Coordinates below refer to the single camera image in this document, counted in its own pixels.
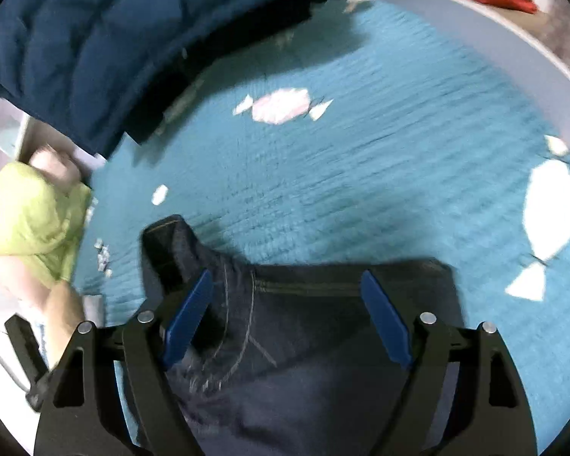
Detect dark denim jeans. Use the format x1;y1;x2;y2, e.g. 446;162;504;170
141;214;467;456

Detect green pillow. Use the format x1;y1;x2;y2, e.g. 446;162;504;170
0;161;91;287

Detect teal bedspread with candy print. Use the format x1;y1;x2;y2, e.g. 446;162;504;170
50;0;570;455

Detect navy quilted jacket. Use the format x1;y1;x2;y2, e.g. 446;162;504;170
0;0;327;157

